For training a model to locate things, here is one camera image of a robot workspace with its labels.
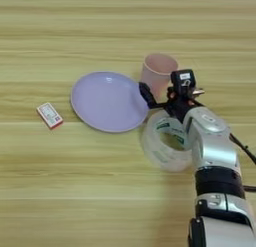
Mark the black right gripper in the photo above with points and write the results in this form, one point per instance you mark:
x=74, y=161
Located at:
x=180, y=106

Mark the pink plastic cup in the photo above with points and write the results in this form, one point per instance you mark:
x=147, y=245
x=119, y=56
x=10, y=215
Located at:
x=156, y=72

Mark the clear tape roll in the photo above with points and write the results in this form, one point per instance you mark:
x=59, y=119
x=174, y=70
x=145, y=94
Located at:
x=156, y=154

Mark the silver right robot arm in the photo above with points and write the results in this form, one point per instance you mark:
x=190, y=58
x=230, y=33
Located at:
x=213, y=147

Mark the purple round plate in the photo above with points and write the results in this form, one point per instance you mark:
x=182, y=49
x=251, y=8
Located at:
x=106, y=101

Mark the small red white box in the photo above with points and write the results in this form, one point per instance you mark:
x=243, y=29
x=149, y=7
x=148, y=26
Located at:
x=50, y=115

